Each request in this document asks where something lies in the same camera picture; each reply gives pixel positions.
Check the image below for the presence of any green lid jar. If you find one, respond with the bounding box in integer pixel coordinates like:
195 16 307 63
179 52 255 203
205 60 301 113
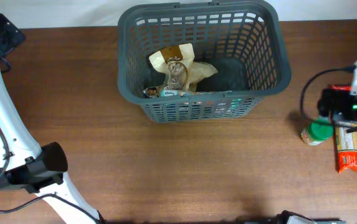
300 119 333 146

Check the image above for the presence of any orange spaghetti pasta package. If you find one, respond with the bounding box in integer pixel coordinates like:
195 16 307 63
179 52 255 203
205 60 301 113
329 85 357 174

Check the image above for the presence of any beige paper bag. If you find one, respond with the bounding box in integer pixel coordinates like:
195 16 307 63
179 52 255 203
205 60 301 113
183 62 218 91

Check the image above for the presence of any brown mushroom snack bag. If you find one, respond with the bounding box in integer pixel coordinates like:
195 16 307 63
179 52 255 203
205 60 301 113
143 44 195 98

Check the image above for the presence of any Kleenex tissue multipack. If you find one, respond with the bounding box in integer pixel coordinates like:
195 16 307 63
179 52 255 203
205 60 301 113
159 89 241 118

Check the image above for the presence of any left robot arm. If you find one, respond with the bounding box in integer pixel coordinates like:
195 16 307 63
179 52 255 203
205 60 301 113
0 14 105 223

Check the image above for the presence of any grey plastic shopping basket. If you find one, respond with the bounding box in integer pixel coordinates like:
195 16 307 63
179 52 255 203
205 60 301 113
118 1 291 123

